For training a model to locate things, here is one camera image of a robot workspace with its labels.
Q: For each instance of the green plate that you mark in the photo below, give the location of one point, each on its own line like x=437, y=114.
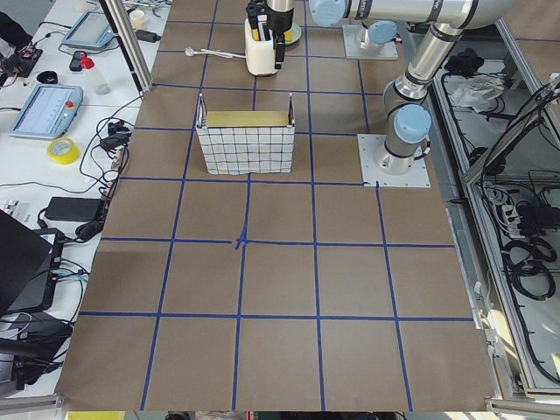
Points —
x=293, y=35

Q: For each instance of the blue teach pendant far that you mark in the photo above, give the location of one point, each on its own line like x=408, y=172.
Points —
x=91, y=31

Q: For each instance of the blue teach pendant near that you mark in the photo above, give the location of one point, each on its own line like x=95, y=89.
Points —
x=48, y=112

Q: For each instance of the paper cup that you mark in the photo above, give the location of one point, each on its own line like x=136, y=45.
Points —
x=138, y=19

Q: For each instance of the checkered fabric basket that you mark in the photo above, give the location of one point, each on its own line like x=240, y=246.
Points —
x=243, y=142

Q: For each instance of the blue teach pendant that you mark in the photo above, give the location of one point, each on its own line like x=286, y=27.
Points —
x=91, y=31
x=48, y=112

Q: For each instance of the black box device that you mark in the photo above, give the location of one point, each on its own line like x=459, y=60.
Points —
x=147, y=36

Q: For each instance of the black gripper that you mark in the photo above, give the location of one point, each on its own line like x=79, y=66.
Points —
x=278, y=24

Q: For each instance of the red and black device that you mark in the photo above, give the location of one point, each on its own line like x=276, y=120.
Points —
x=81, y=61

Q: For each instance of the black laptop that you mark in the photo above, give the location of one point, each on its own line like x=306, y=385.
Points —
x=29, y=260

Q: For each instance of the aluminium frame post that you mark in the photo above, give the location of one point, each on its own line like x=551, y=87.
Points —
x=122, y=28

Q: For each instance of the white power strip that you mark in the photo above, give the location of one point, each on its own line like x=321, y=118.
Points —
x=510, y=215

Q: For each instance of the black power adapter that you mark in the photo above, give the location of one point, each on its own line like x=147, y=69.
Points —
x=73, y=209

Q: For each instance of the white crumpled cloth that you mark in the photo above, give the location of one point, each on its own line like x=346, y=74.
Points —
x=478, y=93

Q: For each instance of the brown paper table cover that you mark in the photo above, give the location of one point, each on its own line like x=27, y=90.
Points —
x=298, y=291

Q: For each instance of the yellow tape roll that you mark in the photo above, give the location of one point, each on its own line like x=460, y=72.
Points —
x=63, y=151

